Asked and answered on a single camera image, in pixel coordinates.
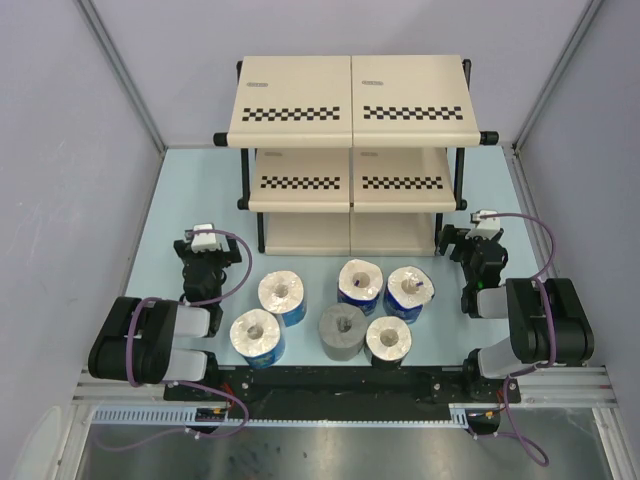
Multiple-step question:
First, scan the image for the beige three-tier shelf rack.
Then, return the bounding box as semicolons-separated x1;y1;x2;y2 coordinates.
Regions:
213;55;500;256

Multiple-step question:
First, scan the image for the blue-wrapped roll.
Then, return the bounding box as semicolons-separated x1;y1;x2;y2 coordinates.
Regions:
383;266;435;324
230;309;285;369
258;270;307;327

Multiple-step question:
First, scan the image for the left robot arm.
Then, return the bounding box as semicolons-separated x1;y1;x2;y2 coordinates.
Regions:
88;224;246;400

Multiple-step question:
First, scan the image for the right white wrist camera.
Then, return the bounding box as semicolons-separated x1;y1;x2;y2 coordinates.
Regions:
466;210;501;240

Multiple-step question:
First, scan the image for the white slotted cable duct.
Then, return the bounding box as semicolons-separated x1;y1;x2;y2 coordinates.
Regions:
88;402;474;429

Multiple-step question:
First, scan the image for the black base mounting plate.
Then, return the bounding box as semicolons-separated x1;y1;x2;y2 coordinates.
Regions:
163;364;522;421

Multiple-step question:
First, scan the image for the blue Tempo paper roll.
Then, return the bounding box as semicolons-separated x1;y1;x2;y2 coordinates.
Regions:
337;259;384;316

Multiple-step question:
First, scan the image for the grey paper roll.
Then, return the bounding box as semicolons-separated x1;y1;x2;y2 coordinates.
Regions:
318;303;368;361

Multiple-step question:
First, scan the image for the aluminium frame rail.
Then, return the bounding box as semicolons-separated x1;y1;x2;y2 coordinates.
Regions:
73;366;617;407

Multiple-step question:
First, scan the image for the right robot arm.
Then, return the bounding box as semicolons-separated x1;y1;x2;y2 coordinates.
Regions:
437;225;595;402

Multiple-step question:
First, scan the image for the white roll, black wrapper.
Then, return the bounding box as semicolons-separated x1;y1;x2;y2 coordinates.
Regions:
365;316;412;370

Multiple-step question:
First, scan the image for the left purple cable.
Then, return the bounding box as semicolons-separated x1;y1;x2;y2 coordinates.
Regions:
124;228;255;389

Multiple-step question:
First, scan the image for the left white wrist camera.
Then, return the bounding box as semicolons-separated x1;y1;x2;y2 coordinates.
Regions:
185;223;222;253

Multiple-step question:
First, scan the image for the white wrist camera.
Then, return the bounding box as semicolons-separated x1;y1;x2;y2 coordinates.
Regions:
466;210;501;240
185;223;222;253

